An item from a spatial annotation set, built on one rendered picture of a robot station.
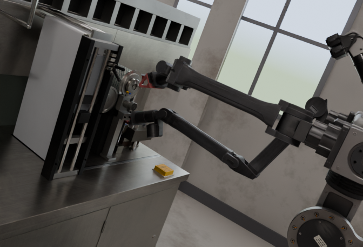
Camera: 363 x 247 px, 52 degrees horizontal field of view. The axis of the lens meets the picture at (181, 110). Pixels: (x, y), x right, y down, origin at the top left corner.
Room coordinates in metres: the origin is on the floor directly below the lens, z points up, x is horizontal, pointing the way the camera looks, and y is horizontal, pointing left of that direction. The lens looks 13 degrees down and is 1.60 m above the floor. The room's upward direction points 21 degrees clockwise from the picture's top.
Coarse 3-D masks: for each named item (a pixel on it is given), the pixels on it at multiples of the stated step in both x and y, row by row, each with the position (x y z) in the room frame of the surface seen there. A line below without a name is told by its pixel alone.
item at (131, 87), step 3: (132, 78) 1.66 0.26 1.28; (135, 78) 1.67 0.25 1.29; (129, 81) 1.64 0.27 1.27; (132, 81) 1.65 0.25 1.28; (135, 81) 1.66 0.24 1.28; (138, 81) 1.68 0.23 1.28; (126, 84) 1.64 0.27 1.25; (129, 84) 1.63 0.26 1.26; (132, 84) 1.65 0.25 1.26; (135, 84) 1.67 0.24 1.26; (126, 87) 1.64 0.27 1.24; (129, 87) 1.64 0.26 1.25; (132, 87) 1.66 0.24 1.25; (135, 87) 1.67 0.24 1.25; (126, 90) 1.65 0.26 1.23; (129, 90) 1.64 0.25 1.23; (132, 90) 1.66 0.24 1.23; (135, 90) 1.68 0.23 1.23; (132, 93) 1.67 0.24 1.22
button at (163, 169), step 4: (160, 164) 1.72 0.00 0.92; (164, 164) 1.73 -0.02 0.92; (156, 168) 1.68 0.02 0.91; (160, 168) 1.67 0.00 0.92; (164, 168) 1.69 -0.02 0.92; (168, 168) 1.71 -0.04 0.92; (160, 172) 1.66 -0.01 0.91; (164, 172) 1.65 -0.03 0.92; (168, 172) 1.67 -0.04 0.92; (172, 172) 1.70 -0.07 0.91
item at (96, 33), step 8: (40, 8) 1.56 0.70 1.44; (48, 8) 1.59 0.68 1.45; (56, 16) 1.51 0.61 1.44; (64, 16) 1.49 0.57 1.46; (72, 24) 1.49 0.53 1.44; (80, 24) 1.43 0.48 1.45; (88, 32) 1.42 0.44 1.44; (96, 32) 1.39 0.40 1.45; (104, 32) 1.43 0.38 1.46; (104, 40) 1.43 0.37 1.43
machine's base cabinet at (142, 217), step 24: (168, 192) 1.74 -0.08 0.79; (72, 216) 1.20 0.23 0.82; (96, 216) 1.31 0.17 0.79; (120, 216) 1.45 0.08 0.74; (144, 216) 1.62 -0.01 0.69; (0, 240) 0.97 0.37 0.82; (24, 240) 1.04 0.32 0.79; (48, 240) 1.13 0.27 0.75; (72, 240) 1.24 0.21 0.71; (96, 240) 1.36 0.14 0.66; (120, 240) 1.51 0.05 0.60; (144, 240) 1.69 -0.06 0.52
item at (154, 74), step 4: (152, 72) 1.60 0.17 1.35; (156, 72) 1.62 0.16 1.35; (152, 76) 1.59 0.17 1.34; (156, 76) 1.61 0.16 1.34; (160, 76) 1.60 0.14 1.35; (164, 76) 1.59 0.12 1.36; (156, 80) 1.60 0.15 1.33; (160, 80) 1.60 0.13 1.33; (164, 80) 1.59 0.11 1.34; (152, 84) 1.58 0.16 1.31; (156, 84) 1.59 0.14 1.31; (160, 84) 1.61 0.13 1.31; (164, 84) 1.62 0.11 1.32
